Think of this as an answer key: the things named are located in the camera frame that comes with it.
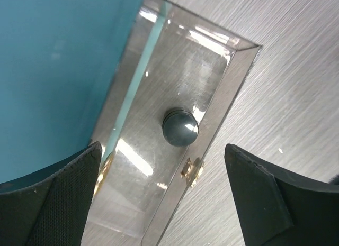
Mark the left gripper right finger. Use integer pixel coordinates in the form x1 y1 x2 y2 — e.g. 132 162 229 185
225 144 338 245

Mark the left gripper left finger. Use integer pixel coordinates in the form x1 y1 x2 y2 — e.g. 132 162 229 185
1 142 102 245

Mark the teal makeup drawer organizer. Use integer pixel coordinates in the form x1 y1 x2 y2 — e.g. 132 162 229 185
1 0 261 245

